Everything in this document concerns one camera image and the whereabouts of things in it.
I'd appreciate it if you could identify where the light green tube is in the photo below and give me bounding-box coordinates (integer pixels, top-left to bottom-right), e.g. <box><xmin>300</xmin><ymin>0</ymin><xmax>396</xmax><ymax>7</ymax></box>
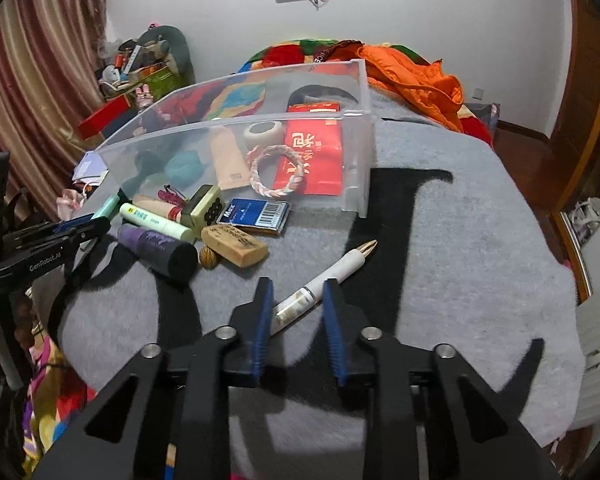
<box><xmin>119</xmin><ymin>203</ymin><xmax>196</xmax><ymax>243</ymax></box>

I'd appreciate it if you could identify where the beige tube red band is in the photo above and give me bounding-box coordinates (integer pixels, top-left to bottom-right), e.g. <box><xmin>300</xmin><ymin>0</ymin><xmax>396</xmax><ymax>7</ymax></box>
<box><xmin>132</xmin><ymin>194</ymin><xmax>183</xmax><ymax>223</ymax></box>

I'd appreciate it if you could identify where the black purple spray bottle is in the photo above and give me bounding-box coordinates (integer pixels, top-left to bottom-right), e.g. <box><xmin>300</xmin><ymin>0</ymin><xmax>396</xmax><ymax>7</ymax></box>
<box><xmin>118</xmin><ymin>223</ymin><xmax>198</xmax><ymax>282</ymax></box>

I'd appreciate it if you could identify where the teal cap jar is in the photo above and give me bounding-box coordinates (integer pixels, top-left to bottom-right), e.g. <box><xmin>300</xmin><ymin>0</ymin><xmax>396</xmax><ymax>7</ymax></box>
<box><xmin>164</xmin><ymin>150</ymin><xmax>206</xmax><ymax>190</ymax></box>

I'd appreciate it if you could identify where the green hexagonal box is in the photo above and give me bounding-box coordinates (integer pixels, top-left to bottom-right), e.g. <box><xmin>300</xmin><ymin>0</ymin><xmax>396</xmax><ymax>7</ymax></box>
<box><xmin>180</xmin><ymin>184</ymin><xmax>225</xmax><ymax>237</ymax></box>

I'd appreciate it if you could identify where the small brown walnut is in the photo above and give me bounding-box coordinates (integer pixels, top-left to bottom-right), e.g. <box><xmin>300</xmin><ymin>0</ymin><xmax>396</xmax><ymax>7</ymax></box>
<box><xmin>199</xmin><ymin>246</ymin><xmax>221</xmax><ymax>270</ymax></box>

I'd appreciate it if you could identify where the white pen with gold tip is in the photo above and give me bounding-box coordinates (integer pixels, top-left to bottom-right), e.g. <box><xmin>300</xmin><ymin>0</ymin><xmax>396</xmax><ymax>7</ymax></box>
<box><xmin>270</xmin><ymin>240</ymin><xmax>378</xmax><ymax>336</ymax></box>

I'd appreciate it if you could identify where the wooden stamp block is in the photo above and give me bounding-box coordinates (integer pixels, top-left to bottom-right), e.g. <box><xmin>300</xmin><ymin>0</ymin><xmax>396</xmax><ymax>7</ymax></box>
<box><xmin>201</xmin><ymin>224</ymin><xmax>268</xmax><ymax>269</ymax></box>

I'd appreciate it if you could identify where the beige cosmetic tube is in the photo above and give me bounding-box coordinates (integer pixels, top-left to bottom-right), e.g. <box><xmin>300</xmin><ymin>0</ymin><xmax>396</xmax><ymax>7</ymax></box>
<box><xmin>210</xmin><ymin>126</ymin><xmax>250</xmax><ymax>191</ymax></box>

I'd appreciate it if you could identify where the blue card box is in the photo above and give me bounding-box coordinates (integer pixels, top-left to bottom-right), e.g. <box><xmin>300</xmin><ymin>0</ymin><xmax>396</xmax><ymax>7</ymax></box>
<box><xmin>218</xmin><ymin>198</ymin><xmax>290</xmax><ymax>236</ymax></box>

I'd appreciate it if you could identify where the pink white braided bracelet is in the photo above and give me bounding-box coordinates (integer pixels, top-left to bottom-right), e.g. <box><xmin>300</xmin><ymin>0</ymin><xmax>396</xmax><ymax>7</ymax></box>
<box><xmin>248</xmin><ymin>143</ymin><xmax>307</xmax><ymax>200</ymax></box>

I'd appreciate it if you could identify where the white tape roll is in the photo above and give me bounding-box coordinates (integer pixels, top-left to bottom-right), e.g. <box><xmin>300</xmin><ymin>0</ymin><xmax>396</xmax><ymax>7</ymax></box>
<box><xmin>244</xmin><ymin>122</ymin><xmax>285</xmax><ymax>150</ymax></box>

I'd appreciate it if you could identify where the clear plastic storage box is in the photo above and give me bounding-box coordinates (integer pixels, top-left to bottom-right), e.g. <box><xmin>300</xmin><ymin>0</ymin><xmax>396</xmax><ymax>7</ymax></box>
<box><xmin>97</xmin><ymin>60</ymin><xmax>374</xmax><ymax>217</ymax></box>

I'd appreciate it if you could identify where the red envelope packet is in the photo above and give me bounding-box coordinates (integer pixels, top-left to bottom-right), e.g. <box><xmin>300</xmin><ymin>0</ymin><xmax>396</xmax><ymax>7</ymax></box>
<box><xmin>284</xmin><ymin>118</ymin><xmax>342</xmax><ymax>196</ymax></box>

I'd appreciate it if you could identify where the mint green squeeze bottle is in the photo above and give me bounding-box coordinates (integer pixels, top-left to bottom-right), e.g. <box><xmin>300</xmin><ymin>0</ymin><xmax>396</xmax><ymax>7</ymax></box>
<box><xmin>92</xmin><ymin>194</ymin><xmax>120</xmax><ymax>221</ymax></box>

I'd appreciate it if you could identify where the dark green glass bottle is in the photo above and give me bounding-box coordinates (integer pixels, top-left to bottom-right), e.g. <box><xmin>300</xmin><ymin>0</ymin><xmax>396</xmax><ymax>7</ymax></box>
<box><xmin>118</xmin><ymin>151</ymin><xmax>164</xmax><ymax>202</ymax></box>

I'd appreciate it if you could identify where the person left hand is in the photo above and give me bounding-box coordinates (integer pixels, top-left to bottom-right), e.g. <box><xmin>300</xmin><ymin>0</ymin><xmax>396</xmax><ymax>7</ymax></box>
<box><xmin>14</xmin><ymin>296</ymin><xmax>36</xmax><ymax>350</ymax></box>

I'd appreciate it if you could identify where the blue notebook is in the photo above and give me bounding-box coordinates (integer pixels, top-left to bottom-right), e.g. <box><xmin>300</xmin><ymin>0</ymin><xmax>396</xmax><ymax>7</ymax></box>
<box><xmin>72</xmin><ymin>151</ymin><xmax>108</xmax><ymax>182</ymax></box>

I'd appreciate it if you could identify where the red long box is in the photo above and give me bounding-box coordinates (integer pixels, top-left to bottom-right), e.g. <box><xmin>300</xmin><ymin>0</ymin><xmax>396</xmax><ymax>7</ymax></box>
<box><xmin>78</xmin><ymin>94</ymin><xmax>131</xmax><ymax>140</ymax></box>

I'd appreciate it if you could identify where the pink rabbit figure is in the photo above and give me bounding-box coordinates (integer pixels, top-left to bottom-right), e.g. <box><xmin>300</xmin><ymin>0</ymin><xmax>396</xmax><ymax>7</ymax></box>
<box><xmin>134</xmin><ymin>84</ymin><xmax>154</xmax><ymax>110</ymax></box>

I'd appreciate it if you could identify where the striped curtain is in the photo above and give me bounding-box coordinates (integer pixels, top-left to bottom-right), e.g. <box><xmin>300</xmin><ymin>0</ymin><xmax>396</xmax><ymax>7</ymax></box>
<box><xmin>0</xmin><ymin>0</ymin><xmax>106</xmax><ymax>218</ymax></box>

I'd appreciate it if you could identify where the grey black blanket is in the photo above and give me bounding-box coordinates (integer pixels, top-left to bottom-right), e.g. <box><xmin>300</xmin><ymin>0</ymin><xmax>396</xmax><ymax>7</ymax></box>
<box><xmin>57</xmin><ymin>86</ymin><xmax>586</xmax><ymax>480</ymax></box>

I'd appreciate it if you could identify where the green box of clutter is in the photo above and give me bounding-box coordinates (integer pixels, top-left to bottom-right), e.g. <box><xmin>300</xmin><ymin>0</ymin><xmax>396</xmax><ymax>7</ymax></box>
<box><xmin>98</xmin><ymin>37</ymin><xmax>187</xmax><ymax>100</ymax></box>

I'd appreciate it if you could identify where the grey neck pillow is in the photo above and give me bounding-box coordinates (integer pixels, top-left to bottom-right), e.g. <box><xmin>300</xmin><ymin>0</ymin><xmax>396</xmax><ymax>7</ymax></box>
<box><xmin>137</xmin><ymin>25</ymin><xmax>195</xmax><ymax>84</ymax></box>

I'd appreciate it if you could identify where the colourful patchwork quilt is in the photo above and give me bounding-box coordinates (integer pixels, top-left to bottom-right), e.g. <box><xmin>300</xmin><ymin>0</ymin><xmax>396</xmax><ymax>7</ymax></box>
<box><xmin>242</xmin><ymin>39</ymin><xmax>493</xmax><ymax>145</ymax></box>

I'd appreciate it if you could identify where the orange down jacket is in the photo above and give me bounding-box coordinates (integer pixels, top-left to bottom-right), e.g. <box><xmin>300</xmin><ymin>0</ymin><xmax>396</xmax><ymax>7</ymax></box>
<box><xmin>329</xmin><ymin>41</ymin><xmax>465</xmax><ymax>134</ymax></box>

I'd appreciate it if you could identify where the wooden door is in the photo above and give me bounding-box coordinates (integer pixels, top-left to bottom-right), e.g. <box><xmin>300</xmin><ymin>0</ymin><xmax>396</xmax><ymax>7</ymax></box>
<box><xmin>550</xmin><ymin>0</ymin><xmax>600</xmax><ymax>212</ymax></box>

